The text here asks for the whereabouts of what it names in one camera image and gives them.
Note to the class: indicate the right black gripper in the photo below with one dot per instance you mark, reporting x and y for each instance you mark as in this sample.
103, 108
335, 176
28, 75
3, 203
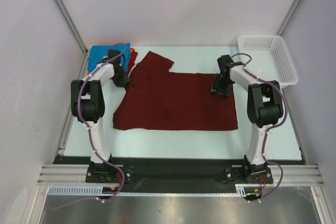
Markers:
220, 88

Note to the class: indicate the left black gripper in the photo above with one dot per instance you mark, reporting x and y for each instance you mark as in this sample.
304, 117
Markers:
122, 83

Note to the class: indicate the dark red t shirt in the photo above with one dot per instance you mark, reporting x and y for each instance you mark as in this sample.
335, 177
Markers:
157, 99
131, 61

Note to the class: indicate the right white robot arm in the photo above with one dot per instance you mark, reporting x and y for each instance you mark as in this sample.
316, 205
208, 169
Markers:
266, 109

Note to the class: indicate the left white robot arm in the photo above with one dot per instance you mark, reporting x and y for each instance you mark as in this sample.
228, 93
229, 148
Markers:
88, 106

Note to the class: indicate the folded dark red t shirt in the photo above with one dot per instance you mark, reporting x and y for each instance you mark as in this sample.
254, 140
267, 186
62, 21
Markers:
131, 61

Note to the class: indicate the folded orange t shirt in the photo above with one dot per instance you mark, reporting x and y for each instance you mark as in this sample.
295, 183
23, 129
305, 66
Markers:
97, 53

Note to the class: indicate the folded blue t shirt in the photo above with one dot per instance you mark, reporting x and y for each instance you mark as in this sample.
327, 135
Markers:
98, 52

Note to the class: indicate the white plastic basket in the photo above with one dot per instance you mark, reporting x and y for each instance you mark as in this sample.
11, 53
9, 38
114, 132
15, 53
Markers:
271, 59

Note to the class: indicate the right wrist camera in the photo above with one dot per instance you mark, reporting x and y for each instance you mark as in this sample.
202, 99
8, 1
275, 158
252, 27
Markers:
223, 60

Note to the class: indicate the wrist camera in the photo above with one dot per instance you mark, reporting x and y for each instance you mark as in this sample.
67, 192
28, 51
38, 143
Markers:
114, 54
223, 60

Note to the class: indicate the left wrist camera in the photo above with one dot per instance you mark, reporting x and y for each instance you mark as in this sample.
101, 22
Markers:
114, 54

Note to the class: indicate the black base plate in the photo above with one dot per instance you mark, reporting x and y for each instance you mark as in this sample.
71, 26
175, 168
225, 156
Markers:
181, 174

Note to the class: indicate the white slotted cable duct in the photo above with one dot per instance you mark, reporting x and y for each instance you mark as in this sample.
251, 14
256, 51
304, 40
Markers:
108, 191

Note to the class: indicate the left aluminium frame post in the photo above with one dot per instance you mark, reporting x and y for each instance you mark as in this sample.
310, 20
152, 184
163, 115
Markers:
71, 25

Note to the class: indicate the aluminium frame post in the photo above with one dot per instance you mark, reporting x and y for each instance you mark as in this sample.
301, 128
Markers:
288, 17
71, 25

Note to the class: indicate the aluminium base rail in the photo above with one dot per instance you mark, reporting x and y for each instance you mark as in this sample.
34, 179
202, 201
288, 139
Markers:
58, 174

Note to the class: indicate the right aluminium frame post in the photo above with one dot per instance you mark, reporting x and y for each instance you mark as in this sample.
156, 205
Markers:
288, 17

